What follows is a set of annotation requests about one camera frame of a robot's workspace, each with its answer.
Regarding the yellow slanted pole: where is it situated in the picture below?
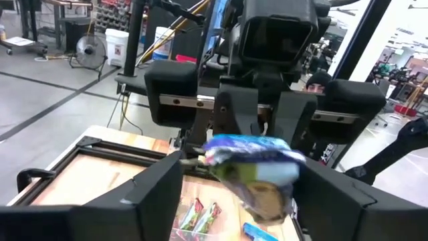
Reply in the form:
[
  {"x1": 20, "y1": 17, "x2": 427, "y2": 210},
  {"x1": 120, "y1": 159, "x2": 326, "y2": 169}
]
[{"x1": 138, "y1": 0, "x2": 210, "y2": 64}]

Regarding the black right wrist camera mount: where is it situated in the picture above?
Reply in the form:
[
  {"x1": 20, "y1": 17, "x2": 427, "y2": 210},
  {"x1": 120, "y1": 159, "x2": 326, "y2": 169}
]
[{"x1": 237, "y1": 0, "x2": 330, "y2": 73}]

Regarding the green wrapper granola bar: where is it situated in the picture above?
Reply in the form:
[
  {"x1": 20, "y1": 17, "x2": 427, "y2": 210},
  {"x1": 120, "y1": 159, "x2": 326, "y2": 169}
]
[
  {"x1": 193, "y1": 202, "x2": 222, "y2": 235},
  {"x1": 180, "y1": 197, "x2": 205, "y2": 231}
]

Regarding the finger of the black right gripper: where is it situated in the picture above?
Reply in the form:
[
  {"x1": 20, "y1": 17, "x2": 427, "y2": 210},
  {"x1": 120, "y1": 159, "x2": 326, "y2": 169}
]
[
  {"x1": 213, "y1": 83, "x2": 260, "y2": 137},
  {"x1": 276, "y1": 90, "x2": 318, "y2": 152}
]

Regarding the black table clamp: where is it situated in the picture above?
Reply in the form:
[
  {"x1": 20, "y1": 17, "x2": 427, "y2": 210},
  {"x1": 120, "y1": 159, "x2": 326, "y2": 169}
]
[{"x1": 16, "y1": 168, "x2": 56, "y2": 193}]

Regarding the black-framed blue screen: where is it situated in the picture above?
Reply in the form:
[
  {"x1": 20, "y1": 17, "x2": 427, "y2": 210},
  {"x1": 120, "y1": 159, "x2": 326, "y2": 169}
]
[{"x1": 203, "y1": 0, "x2": 231, "y2": 54}]

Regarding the red bin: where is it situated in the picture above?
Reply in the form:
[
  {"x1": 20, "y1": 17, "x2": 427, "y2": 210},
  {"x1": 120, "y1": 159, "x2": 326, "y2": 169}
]
[{"x1": 393, "y1": 103, "x2": 418, "y2": 118}]

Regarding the pink red box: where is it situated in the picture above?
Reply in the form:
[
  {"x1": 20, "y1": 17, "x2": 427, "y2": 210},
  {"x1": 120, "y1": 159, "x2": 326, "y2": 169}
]
[{"x1": 175, "y1": 54, "x2": 198, "y2": 64}]

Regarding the parts bin shelf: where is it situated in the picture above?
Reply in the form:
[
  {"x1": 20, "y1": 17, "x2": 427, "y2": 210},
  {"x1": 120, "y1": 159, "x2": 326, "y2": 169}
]
[{"x1": 94, "y1": 0, "x2": 132, "y2": 33}]

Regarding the shallow clear plastic container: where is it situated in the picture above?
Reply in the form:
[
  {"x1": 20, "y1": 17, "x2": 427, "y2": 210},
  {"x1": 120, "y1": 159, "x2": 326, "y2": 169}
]
[{"x1": 169, "y1": 197, "x2": 242, "y2": 241}]

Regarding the blue wrapper granola bar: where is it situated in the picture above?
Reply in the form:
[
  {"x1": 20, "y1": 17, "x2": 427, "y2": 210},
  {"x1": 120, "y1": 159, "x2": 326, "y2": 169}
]
[
  {"x1": 242, "y1": 222, "x2": 280, "y2": 241},
  {"x1": 202, "y1": 133, "x2": 307, "y2": 225}
]

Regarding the black diagonal frame brace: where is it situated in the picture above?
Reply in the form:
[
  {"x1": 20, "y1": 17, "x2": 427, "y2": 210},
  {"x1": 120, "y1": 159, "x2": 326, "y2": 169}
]
[{"x1": 344, "y1": 116, "x2": 428, "y2": 185}]

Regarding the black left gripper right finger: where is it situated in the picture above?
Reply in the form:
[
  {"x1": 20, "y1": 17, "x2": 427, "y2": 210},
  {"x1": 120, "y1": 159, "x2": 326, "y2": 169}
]
[{"x1": 294, "y1": 157, "x2": 428, "y2": 241}]

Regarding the grey floor fan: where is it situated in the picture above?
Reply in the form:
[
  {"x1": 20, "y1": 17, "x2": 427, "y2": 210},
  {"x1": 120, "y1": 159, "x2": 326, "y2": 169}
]
[{"x1": 69, "y1": 34, "x2": 108, "y2": 81}]

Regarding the low wheeled dolly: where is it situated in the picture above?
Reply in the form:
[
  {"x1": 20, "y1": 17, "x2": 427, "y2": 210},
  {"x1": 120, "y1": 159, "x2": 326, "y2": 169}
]
[{"x1": 0, "y1": 35, "x2": 48, "y2": 56}]

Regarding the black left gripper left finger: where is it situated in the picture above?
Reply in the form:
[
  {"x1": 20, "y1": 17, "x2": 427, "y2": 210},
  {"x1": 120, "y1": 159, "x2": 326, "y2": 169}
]
[{"x1": 0, "y1": 150, "x2": 184, "y2": 241}]

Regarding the thick black pole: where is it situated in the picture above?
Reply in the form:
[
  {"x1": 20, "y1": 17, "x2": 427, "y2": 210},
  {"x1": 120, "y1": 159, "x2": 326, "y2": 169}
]
[{"x1": 123, "y1": 0, "x2": 148, "y2": 77}]

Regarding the white plastic bucket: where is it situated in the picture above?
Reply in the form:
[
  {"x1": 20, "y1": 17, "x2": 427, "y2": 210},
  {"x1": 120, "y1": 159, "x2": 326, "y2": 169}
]
[{"x1": 104, "y1": 28, "x2": 130, "y2": 68}]

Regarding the person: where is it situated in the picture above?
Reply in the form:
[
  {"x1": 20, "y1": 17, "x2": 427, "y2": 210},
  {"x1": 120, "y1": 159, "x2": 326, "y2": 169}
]
[{"x1": 304, "y1": 71, "x2": 332, "y2": 94}]

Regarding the dark workbench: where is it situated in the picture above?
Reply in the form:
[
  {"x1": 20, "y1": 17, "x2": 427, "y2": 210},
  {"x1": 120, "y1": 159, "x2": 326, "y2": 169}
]
[{"x1": 18, "y1": 0, "x2": 95, "y2": 51}]

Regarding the black slanted beam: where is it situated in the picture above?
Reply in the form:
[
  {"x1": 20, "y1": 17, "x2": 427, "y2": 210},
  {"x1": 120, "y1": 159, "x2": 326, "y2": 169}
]
[{"x1": 329, "y1": 0, "x2": 392, "y2": 81}]

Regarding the white bucket with blue label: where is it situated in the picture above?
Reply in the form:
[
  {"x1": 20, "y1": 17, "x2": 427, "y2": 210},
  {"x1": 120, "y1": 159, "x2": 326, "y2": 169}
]
[{"x1": 152, "y1": 25, "x2": 175, "y2": 62}]

